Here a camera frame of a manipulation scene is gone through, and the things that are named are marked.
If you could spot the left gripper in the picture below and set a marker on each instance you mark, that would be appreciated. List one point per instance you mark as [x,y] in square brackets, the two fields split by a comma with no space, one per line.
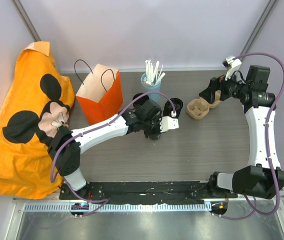
[157,119]

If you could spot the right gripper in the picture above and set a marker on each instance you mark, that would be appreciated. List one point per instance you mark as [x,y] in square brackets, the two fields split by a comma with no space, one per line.
[209,94]

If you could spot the brown pulp cup carrier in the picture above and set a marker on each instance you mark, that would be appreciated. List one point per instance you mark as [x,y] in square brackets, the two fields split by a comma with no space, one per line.
[199,107]

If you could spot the orange paper bag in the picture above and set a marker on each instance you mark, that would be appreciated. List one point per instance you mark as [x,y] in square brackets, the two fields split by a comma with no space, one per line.
[100,94]

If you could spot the black paper coffee cup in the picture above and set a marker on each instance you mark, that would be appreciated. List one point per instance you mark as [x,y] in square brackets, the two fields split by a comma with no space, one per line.
[155,136]

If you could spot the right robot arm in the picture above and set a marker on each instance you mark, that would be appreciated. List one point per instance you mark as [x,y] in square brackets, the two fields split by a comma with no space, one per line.
[263,175]

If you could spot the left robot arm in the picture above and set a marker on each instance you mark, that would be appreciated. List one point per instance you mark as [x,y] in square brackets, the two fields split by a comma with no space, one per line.
[67,146]

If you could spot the stack of black cups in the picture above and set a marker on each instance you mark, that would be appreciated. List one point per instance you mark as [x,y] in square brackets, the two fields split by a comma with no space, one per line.
[138,101]

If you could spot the light blue tin cup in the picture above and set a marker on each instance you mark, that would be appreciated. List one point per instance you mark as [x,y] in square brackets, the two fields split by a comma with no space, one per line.
[151,88]

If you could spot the white wrapped straws bundle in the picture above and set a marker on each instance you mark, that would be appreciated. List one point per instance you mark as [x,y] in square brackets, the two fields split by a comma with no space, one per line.
[153,73]

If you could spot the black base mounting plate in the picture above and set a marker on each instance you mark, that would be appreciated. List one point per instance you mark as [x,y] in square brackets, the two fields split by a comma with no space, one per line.
[153,192]

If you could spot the orange cartoon mouse cloth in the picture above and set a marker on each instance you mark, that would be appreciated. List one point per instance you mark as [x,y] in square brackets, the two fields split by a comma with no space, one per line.
[37,104]

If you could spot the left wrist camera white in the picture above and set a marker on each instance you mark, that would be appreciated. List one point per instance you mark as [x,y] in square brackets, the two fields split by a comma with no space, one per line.
[169,122]

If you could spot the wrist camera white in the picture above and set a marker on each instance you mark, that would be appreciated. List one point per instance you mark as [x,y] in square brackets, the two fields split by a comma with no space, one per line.
[169,122]
[232,64]

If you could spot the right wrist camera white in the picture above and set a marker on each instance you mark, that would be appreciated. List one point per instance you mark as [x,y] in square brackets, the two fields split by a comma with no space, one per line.
[232,64]

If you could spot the slotted aluminium rail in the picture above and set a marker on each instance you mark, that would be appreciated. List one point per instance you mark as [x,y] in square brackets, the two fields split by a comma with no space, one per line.
[77,207]

